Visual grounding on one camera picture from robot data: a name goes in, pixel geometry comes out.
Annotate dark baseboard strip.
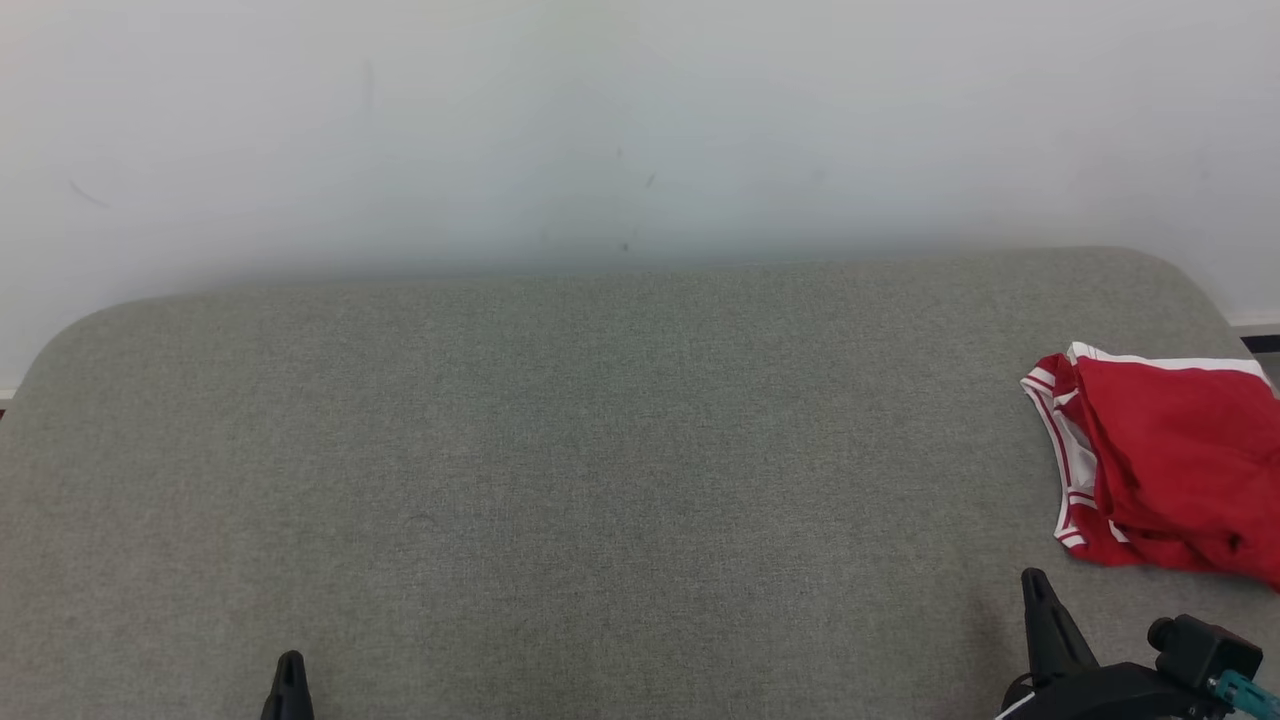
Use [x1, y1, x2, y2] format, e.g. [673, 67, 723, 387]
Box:
[1228, 310, 1280, 354]

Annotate teal right camera connector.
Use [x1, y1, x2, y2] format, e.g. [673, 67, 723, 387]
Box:
[1210, 670, 1280, 717]

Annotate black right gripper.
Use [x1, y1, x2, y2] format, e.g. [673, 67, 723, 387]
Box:
[995, 568, 1226, 720]

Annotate red shorts with white bands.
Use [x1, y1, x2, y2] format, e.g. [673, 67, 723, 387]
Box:
[1066, 342, 1280, 591]

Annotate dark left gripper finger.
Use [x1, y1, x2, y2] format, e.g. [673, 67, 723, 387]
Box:
[262, 650, 316, 720]

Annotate red jersey with white tee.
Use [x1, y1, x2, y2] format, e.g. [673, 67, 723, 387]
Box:
[1020, 353, 1280, 573]

